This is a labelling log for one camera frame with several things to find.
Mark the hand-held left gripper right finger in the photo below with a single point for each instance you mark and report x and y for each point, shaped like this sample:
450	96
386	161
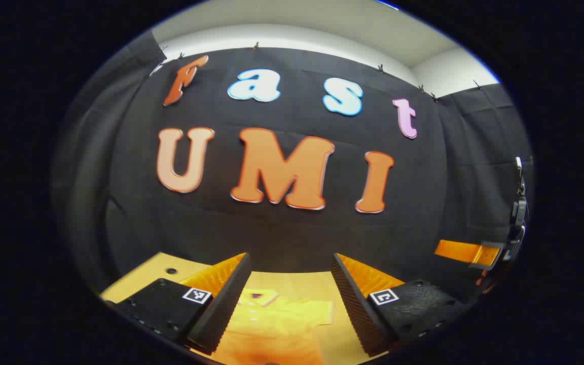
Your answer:
355	309

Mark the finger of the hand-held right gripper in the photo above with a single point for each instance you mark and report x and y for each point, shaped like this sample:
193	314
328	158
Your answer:
457	251

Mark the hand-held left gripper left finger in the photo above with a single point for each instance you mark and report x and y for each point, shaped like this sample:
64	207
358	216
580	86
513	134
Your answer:
221	309

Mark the orange T-shirt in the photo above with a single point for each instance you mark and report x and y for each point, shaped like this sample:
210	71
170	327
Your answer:
271	329

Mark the black backdrop cloth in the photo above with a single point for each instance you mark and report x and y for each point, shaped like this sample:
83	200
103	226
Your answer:
282	233

